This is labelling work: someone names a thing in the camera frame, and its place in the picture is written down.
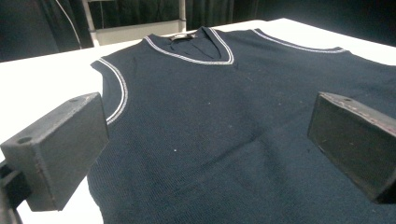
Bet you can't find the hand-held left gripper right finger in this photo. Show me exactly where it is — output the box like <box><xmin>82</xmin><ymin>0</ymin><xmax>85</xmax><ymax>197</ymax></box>
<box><xmin>307</xmin><ymin>91</ymin><xmax>396</xmax><ymax>205</ymax></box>

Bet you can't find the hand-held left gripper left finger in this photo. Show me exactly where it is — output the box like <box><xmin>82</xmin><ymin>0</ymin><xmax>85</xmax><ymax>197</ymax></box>
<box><xmin>0</xmin><ymin>91</ymin><xmax>110</xmax><ymax>213</ymax></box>

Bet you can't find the navy knit vest white trim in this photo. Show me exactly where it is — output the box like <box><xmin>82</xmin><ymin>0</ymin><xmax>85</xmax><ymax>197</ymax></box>
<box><xmin>87</xmin><ymin>25</ymin><xmax>396</xmax><ymax>224</ymax></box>

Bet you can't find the white table cover sheet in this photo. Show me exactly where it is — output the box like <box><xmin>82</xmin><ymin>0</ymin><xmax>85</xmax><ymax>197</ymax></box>
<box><xmin>0</xmin><ymin>18</ymin><xmax>396</xmax><ymax>224</ymax></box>

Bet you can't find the dark curtain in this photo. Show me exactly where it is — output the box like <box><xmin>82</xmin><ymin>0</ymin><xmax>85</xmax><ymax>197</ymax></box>
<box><xmin>0</xmin><ymin>0</ymin><xmax>396</xmax><ymax>63</ymax></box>

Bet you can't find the thin white cable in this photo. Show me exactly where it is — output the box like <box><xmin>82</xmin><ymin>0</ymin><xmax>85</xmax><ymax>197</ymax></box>
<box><xmin>55</xmin><ymin>0</ymin><xmax>82</xmax><ymax>49</ymax></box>

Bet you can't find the white metal table frame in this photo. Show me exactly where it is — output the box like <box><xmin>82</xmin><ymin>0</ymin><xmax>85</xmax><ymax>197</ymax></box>
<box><xmin>81</xmin><ymin>0</ymin><xmax>188</xmax><ymax>48</ymax></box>

